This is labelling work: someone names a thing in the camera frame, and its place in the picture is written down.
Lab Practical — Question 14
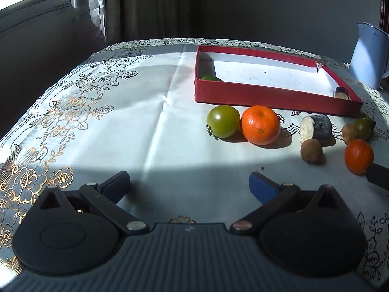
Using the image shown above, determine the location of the grey curtain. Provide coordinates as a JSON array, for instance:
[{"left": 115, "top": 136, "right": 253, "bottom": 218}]
[{"left": 70, "top": 0, "right": 196, "bottom": 47}]

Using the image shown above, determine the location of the brown kiwi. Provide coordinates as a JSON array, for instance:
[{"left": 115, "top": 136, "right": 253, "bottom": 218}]
[{"left": 300, "top": 139, "right": 324, "bottom": 165}]

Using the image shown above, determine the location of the red shallow cardboard box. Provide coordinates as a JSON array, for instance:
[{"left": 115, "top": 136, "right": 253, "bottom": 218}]
[{"left": 194, "top": 45, "right": 364, "bottom": 118}]

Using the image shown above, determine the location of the small orange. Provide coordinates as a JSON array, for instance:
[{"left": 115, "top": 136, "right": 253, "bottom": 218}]
[{"left": 344, "top": 139, "right": 374, "bottom": 175}]

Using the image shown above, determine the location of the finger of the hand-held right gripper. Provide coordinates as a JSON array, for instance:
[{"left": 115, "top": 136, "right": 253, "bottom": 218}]
[{"left": 366, "top": 163, "right": 389, "bottom": 191}]

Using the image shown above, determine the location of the large orange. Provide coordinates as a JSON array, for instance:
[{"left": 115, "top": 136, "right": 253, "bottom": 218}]
[{"left": 241, "top": 105, "right": 281, "bottom": 146}]

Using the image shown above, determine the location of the white floral tablecloth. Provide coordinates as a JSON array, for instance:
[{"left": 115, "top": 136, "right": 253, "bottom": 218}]
[{"left": 0, "top": 37, "right": 389, "bottom": 289}]

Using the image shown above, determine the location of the small brown fruit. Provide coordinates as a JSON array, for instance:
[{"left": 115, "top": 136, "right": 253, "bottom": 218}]
[{"left": 341, "top": 124, "right": 359, "bottom": 144}]

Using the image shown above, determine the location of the small green tomato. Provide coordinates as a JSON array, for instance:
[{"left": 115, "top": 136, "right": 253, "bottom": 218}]
[{"left": 353, "top": 116, "right": 377, "bottom": 141}]

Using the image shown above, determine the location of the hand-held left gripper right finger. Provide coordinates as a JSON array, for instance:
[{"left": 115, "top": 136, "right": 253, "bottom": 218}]
[{"left": 229, "top": 171, "right": 355, "bottom": 237}]

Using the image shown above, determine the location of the dark patterned chair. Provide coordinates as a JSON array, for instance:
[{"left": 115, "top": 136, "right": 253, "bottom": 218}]
[{"left": 379, "top": 0, "right": 389, "bottom": 34}]

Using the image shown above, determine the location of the large green tomato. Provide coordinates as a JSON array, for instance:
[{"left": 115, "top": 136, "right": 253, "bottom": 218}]
[{"left": 206, "top": 105, "right": 241, "bottom": 139}]

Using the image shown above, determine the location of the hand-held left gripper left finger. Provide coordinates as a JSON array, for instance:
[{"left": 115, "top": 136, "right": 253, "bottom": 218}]
[{"left": 32, "top": 170, "right": 150, "bottom": 237}]

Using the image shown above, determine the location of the light blue electric kettle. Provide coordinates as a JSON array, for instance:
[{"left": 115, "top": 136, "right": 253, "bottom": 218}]
[{"left": 348, "top": 22, "right": 389, "bottom": 89}]

